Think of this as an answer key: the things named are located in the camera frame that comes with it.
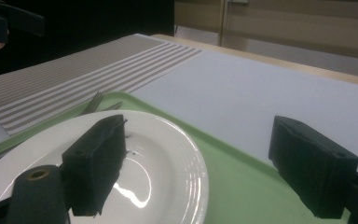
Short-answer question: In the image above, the white table board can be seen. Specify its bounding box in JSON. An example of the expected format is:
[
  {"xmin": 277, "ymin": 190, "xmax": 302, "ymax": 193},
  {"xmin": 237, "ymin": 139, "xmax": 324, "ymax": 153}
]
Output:
[{"xmin": 0, "ymin": 33, "xmax": 358, "ymax": 175}]

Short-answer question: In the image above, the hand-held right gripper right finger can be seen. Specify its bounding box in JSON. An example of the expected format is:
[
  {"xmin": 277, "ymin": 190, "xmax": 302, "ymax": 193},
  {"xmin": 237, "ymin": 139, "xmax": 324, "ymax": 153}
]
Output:
[{"xmin": 268, "ymin": 115, "xmax": 358, "ymax": 219}]

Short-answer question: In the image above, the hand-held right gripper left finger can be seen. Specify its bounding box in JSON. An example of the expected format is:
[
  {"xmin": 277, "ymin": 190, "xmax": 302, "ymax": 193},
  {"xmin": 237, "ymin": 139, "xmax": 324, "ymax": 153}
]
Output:
[{"xmin": 62, "ymin": 114, "xmax": 129, "ymax": 217}]

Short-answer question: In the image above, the wooden background desk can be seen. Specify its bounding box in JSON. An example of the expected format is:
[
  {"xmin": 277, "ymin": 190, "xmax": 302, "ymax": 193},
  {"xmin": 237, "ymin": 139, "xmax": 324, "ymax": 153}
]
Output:
[{"xmin": 173, "ymin": 0, "xmax": 358, "ymax": 79}]

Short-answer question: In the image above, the green tray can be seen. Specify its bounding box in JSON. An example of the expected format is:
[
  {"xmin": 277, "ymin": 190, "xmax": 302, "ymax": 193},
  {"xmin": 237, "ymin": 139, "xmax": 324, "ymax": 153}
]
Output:
[{"xmin": 0, "ymin": 91, "xmax": 352, "ymax": 224}]

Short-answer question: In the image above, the silver fork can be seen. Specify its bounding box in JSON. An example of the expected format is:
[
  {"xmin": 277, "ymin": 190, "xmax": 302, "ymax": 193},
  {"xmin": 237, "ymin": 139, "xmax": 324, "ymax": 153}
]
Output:
[{"xmin": 79, "ymin": 91, "xmax": 105, "ymax": 117}]

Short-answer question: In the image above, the silver knife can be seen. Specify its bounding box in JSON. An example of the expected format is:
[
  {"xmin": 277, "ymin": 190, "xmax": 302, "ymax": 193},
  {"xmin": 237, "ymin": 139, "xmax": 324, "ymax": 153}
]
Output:
[{"xmin": 100, "ymin": 100, "xmax": 124, "ymax": 113}]

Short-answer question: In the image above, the striped grey placemat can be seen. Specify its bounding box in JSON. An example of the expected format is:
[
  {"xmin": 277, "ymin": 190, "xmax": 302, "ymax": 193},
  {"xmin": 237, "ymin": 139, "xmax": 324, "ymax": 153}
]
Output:
[{"xmin": 0, "ymin": 34, "xmax": 204, "ymax": 136}]

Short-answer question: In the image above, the wooden table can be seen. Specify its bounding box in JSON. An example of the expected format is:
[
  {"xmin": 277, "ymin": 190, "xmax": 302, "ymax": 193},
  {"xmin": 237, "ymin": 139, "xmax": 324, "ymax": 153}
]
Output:
[{"xmin": 150, "ymin": 33, "xmax": 358, "ymax": 89}]

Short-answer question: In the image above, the white plate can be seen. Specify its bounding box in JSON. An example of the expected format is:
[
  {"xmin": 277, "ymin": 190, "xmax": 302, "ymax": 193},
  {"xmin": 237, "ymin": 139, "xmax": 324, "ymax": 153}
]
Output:
[{"xmin": 0, "ymin": 109, "xmax": 210, "ymax": 224}]

